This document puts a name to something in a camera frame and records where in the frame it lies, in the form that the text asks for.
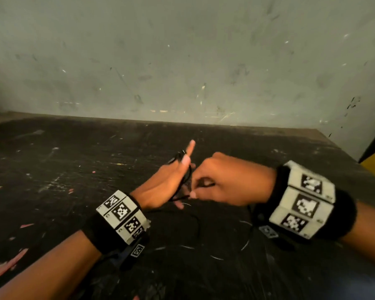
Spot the wrist marker tracker band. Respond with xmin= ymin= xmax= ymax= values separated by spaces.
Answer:
xmin=82 ymin=189 xmax=151 ymax=270
xmin=251 ymin=160 xmax=358 ymax=248

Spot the thin black cable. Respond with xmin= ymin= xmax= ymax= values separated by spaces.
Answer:
xmin=153 ymin=150 xmax=254 ymax=261

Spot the person's right forearm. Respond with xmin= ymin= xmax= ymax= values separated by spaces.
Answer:
xmin=340 ymin=201 xmax=375 ymax=273

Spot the person's right hand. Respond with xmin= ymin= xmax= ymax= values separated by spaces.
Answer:
xmin=189 ymin=152 xmax=278 ymax=207

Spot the person's left hand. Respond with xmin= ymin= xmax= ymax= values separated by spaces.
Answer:
xmin=130 ymin=140 xmax=197 ymax=211

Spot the left wrist marker tracker band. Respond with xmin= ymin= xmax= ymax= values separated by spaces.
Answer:
xmin=82 ymin=189 xmax=151 ymax=270

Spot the right wrist marker tracker band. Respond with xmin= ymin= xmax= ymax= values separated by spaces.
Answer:
xmin=251 ymin=160 xmax=358 ymax=248

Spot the person's left forearm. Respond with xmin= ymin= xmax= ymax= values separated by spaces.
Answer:
xmin=0 ymin=229 xmax=102 ymax=300

